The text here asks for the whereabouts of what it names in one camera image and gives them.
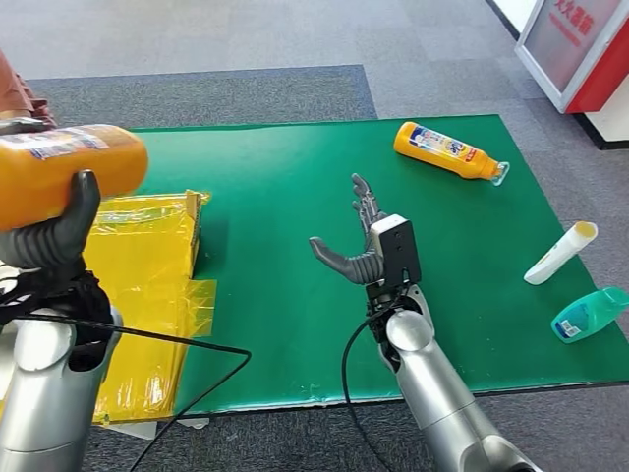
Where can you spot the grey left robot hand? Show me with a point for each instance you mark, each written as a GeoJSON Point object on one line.
{"type": "Point", "coordinates": [59, 244]}

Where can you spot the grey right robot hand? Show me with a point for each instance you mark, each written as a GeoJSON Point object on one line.
{"type": "Point", "coordinates": [361, 267]}

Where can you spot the orange detergent bottle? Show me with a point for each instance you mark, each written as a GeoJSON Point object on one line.
{"type": "Point", "coordinates": [49, 176]}
{"type": "Point", "coordinates": [442, 151]}

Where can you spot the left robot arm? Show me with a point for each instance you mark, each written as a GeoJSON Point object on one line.
{"type": "Point", "coordinates": [44, 404]}

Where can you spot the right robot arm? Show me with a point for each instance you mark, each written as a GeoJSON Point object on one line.
{"type": "Point", "coordinates": [432, 384]}

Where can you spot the white tube bottle yellow cap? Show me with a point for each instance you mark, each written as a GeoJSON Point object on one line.
{"type": "Point", "coordinates": [555, 255]}

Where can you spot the teal plastic bottle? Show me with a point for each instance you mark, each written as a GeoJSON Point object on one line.
{"type": "Point", "coordinates": [594, 312]}

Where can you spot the yellow plastic-lined cardboard box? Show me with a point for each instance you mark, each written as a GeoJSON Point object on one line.
{"type": "Point", "coordinates": [142, 260]}

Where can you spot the green table mat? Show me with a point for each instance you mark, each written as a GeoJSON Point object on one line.
{"type": "Point", "coordinates": [295, 195]}

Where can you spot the person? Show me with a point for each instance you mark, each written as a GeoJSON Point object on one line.
{"type": "Point", "coordinates": [12, 91]}

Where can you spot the red and white cabinet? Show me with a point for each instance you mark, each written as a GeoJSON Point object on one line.
{"type": "Point", "coordinates": [570, 32]}

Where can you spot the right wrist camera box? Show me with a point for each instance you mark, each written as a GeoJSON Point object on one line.
{"type": "Point", "coordinates": [400, 251]}

